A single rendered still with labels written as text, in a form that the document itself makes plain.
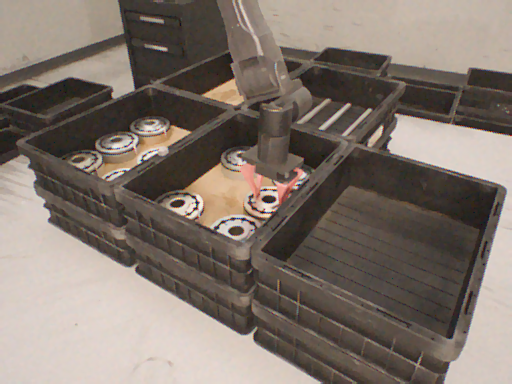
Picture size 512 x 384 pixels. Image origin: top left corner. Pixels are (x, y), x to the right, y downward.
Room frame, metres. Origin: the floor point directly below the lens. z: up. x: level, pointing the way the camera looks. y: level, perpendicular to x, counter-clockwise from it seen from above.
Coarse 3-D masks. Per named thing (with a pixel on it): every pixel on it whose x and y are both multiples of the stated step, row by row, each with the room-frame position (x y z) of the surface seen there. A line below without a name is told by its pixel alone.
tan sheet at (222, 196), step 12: (216, 168) 0.82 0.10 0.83; (204, 180) 0.76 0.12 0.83; (216, 180) 0.76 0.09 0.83; (228, 180) 0.76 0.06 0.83; (240, 180) 0.76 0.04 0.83; (264, 180) 0.76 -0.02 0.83; (204, 192) 0.72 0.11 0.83; (216, 192) 0.72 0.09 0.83; (228, 192) 0.72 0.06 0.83; (240, 192) 0.72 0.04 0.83; (204, 204) 0.68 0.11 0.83; (216, 204) 0.68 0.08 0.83; (228, 204) 0.68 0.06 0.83; (240, 204) 0.68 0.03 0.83; (216, 216) 0.64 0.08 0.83
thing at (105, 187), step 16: (128, 96) 1.01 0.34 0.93; (192, 96) 1.01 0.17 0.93; (48, 128) 0.83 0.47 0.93; (16, 144) 0.75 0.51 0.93; (176, 144) 0.75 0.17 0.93; (48, 160) 0.69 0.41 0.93; (144, 160) 0.69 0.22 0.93; (80, 176) 0.64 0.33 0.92; (96, 176) 0.63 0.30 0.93; (112, 192) 0.61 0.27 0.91
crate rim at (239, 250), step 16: (240, 112) 0.91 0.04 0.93; (208, 128) 0.83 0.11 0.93; (304, 128) 0.83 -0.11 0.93; (160, 160) 0.69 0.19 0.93; (128, 176) 0.63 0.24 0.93; (128, 192) 0.58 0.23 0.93; (144, 208) 0.55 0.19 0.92; (160, 208) 0.54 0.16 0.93; (176, 224) 0.51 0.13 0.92; (192, 224) 0.50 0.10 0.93; (272, 224) 0.50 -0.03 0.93; (208, 240) 0.47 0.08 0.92; (224, 240) 0.46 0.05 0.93; (256, 240) 0.46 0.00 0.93; (240, 256) 0.44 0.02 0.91
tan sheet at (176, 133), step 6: (174, 126) 1.03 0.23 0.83; (174, 132) 1.00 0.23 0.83; (180, 132) 1.00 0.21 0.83; (186, 132) 1.00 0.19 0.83; (174, 138) 0.96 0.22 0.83; (180, 138) 0.96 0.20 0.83; (144, 144) 0.93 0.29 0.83; (150, 144) 0.93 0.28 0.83; (156, 144) 0.93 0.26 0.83; (162, 144) 0.93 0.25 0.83; (168, 144) 0.93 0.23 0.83; (144, 150) 0.90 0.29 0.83; (138, 156) 0.87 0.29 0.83; (126, 162) 0.84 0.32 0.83; (132, 162) 0.84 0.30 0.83; (108, 168) 0.82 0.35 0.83; (114, 168) 0.82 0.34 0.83; (120, 168) 0.82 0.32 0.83
